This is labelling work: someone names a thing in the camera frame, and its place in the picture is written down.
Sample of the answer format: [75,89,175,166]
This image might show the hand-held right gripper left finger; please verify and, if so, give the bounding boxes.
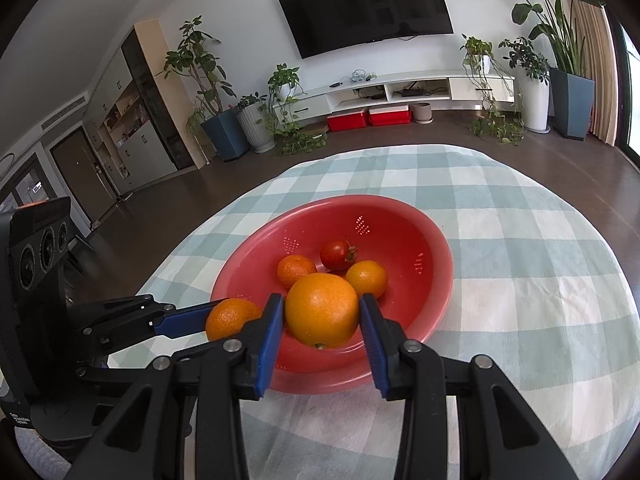
[65,292,287,480]

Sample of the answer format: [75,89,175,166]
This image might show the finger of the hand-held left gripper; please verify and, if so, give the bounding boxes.
[75,294,228,356]
[75,332,246,378]

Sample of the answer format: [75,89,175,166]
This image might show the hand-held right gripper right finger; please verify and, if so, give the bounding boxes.
[359,292,581,480]

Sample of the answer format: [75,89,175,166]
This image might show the small mandarin orange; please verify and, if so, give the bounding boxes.
[205,298,263,342]
[277,255,318,291]
[345,260,389,300]

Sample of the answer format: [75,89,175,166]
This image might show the large orange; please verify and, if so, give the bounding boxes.
[284,273,361,350]

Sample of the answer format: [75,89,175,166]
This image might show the red tomato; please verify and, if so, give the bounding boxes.
[320,239,360,272]

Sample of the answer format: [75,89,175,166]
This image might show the red plastic colander basin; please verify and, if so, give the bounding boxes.
[210,195,455,395]

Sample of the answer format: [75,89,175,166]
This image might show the brown wooden door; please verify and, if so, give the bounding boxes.
[50,127,117,226]

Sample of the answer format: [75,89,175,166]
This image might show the ceiling air vent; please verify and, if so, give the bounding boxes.
[40,92,91,131]

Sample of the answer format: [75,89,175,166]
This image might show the green white checked tablecloth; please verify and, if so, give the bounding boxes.
[15,144,628,480]

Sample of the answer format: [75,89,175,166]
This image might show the blue square planter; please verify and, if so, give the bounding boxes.
[549,67,596,141]
[201,108,251,162]

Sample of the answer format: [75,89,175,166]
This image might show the thin grassy floor plant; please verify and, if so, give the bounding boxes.
[186,100,208,148]

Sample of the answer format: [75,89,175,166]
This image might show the white ribbed plant pot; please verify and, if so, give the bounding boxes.
[236,106,277,153]

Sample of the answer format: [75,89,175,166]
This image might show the dark glass tall cabinet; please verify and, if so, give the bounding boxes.
[121,27,196,171]

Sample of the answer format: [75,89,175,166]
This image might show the red cooler box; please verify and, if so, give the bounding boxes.
[368,106,413,127]
[327,111,370,132]

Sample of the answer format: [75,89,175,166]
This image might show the trailing pothos plant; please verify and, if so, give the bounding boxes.
[260,63,328,156]
[460,34,526,146]

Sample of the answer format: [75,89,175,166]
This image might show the tall leafy tree plant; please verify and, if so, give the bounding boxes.
[157,16,238,121]

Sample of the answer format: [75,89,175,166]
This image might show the white television console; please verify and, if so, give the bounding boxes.
[295,70,516,123]

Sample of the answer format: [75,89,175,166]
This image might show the tall white smooth pot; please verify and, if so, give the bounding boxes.
[520,76,551,133]

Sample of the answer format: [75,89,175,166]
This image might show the schefflera plant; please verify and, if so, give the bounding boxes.
[498,36,551,86]

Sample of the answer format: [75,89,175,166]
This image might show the beige curtain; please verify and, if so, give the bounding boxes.
[555,0,628,147]

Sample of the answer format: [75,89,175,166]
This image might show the large bird of paradise plant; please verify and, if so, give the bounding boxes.
[467,0,606,76]

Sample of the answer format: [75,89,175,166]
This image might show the white wall cabinet shelving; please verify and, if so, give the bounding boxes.
[82,50,176,193]

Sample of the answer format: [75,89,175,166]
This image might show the black wall television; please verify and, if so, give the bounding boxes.
[276,0,455,60]

